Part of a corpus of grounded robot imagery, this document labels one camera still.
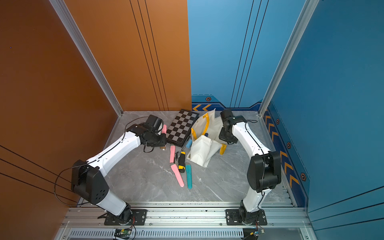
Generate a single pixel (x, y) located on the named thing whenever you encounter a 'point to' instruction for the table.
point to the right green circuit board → (256, 233)
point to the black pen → (185, 142)
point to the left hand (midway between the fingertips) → (165, 140)
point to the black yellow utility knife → (181, 165)
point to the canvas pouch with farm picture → (205, 140)
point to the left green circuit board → (123, 233)
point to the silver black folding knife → (177, 155)
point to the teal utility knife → (188, 169)
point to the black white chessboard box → (179, 131)
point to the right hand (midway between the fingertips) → (226, 139)
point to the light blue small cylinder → (188, 145)
